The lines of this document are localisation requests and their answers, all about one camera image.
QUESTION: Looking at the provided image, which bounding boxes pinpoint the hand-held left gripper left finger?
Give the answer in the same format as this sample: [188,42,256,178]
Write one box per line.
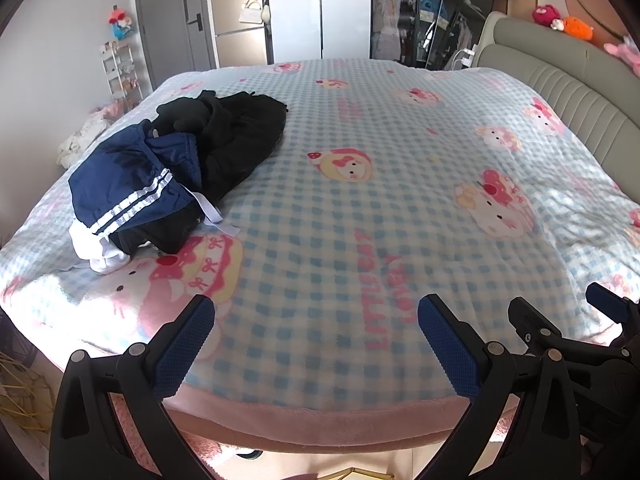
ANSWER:
[48,294,217,480]

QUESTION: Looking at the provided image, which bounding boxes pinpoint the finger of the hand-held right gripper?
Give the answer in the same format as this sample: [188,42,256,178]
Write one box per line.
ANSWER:
[585,282,632,328]
[507,297,566,358]

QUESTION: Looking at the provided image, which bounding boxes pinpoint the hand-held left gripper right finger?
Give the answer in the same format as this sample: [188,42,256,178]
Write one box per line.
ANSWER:
[417,294,591,480]

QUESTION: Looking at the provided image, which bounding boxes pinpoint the navy white-striped shorts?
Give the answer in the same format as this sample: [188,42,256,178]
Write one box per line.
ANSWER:
[67,120,241,275]

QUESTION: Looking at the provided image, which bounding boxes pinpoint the pile of white clothes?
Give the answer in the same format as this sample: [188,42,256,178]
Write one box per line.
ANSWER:
[57,105,126,168]

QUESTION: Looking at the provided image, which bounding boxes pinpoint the pink fluffy bed base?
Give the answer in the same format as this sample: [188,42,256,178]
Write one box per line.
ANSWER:
[107,390,506,461]

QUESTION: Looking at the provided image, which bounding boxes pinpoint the checked cartoon printed blanket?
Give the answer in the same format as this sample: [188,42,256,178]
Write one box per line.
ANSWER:
[0,57,640,411]

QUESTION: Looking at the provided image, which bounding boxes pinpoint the grey padded bed headboard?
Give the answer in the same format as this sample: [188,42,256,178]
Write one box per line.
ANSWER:
[472,11,640,201]

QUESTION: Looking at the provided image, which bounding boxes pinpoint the black garment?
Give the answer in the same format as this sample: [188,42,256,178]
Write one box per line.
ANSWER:
[107,90,288,255]

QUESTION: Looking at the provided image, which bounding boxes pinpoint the pink plush toy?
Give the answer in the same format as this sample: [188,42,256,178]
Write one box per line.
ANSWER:
[603,35,640,76]

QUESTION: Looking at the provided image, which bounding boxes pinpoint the orange plush toy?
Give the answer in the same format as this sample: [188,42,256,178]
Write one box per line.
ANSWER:
[562,16,596,42]

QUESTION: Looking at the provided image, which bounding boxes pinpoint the white shelf rack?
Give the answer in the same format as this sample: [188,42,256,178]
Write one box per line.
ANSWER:
[100,42,146,106]

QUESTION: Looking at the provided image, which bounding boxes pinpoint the beige fridge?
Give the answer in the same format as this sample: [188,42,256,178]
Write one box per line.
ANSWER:
[210,0,275,68]

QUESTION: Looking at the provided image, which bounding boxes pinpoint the dark open closet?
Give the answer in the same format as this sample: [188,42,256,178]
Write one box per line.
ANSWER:
[370,0,501,68]

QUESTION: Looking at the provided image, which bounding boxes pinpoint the grey door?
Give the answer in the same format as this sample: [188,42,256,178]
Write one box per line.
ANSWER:
[132,0,218,88]

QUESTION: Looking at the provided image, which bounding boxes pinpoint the red and blue plush toy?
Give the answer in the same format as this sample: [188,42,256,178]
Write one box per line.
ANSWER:
[109,5,136,41]

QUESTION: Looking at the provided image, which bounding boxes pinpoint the white wardrobe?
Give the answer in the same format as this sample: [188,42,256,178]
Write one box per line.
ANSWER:
[265,0,373,66]

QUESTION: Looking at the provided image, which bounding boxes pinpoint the gold wire rack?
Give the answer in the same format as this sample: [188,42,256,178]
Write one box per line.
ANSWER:
[322,466,386,480]

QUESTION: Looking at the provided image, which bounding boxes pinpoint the gold wire basket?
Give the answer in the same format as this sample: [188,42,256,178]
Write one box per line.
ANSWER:
[0,350,57,432]

